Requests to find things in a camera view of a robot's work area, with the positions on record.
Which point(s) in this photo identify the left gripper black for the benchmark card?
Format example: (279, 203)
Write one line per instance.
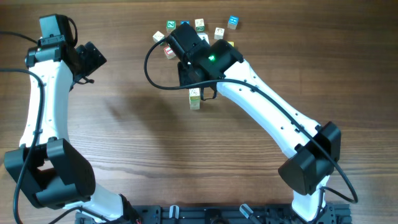
(94, 58)

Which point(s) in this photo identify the green n block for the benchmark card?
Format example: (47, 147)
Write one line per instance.
(170, 25)
(194, 102)

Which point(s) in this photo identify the white block yellow side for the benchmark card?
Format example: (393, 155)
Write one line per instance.
(194, 94)

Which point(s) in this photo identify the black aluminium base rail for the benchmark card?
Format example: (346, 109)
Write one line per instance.
(271, 213)

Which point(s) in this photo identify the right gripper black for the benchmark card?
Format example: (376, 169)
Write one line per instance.
(183, 76)

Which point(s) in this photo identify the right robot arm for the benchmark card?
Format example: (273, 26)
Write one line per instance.
(311, 149)

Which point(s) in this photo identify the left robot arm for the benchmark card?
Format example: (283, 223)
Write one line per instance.
(47, 169)

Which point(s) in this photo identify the blue top block right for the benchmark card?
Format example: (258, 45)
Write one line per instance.
(233, 22)

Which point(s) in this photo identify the red I block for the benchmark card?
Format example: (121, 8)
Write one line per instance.
(169, 53)

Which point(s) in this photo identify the white picture block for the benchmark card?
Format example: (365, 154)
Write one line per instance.
(219, 33)

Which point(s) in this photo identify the white block green side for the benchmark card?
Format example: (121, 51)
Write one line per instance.
(199, 25)

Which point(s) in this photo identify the white block teal side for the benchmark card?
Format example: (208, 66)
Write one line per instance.
(158, 36)

